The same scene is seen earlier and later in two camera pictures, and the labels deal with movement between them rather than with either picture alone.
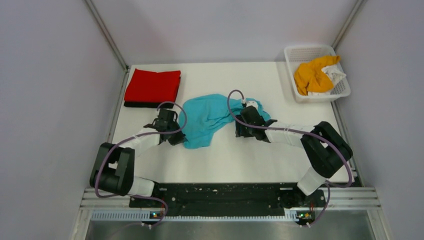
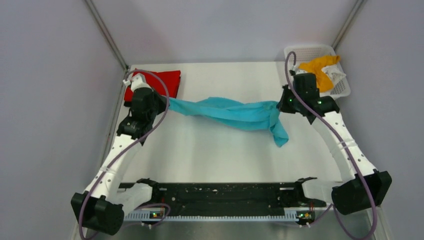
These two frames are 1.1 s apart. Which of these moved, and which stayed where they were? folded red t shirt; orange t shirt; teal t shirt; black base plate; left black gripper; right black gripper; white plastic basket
Moved: right black gripper; teal t shirt; left black gripper
Stayed: black base plate; folded red t shirt; orange t shirt; white plastic basket
